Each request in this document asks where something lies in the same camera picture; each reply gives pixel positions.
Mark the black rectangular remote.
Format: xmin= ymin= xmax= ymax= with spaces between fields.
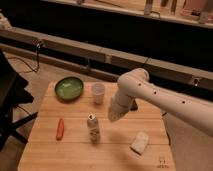
xmin=131 ymin=100 xmax=138 ymax=111

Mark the green bowl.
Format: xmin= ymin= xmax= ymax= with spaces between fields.
xmin=54 ymin=77 xmax=84 ymax=101

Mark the black cable on floor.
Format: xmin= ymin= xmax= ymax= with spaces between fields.
xmin=5 ymin=39 xmax=45 ymax=75

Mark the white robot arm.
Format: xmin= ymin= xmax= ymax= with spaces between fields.
xmin=108 ymin=68 xmax=213 ymax=137

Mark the small white labelled bottle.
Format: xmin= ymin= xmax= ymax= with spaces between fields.
xmin=87 ymin=114 xmax=100 ymax=142

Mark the white crumpled cloth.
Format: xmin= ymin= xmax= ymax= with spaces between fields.
xmin=130 ymin=132 xmax=149 ymax=155

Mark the orange carrot toy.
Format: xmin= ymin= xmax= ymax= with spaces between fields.
xmin=56 ymin=118 xmax=64 ymax=141

